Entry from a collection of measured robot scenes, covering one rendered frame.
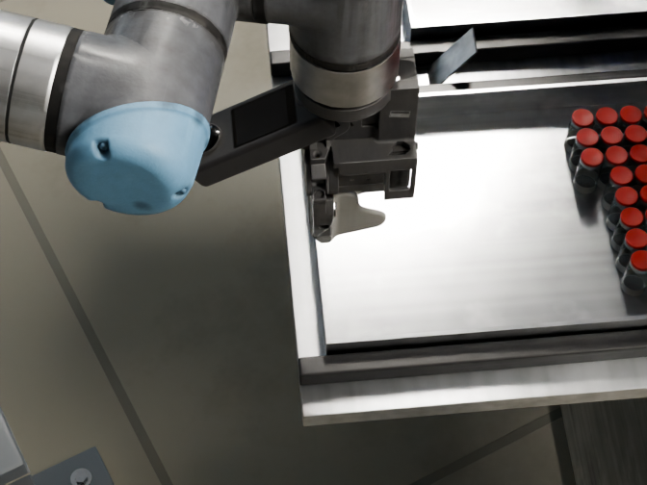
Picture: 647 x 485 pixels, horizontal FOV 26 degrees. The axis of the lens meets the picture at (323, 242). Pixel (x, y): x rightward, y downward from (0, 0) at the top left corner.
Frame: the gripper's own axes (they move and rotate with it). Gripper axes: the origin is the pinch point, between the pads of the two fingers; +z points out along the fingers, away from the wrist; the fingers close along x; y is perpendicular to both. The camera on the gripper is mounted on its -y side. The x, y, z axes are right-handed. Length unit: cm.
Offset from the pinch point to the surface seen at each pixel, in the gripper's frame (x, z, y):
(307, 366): -7.0, 10.6, -1.4
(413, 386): -8.8, 12.7, 7.6
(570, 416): 20, 87, 38
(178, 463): 24, 101, -19
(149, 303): 52, 101, -23
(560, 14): 28.5, 9.2, 26.8
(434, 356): -7.1, 10.6, 9.5
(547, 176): 11.7, 12.4, 22.9
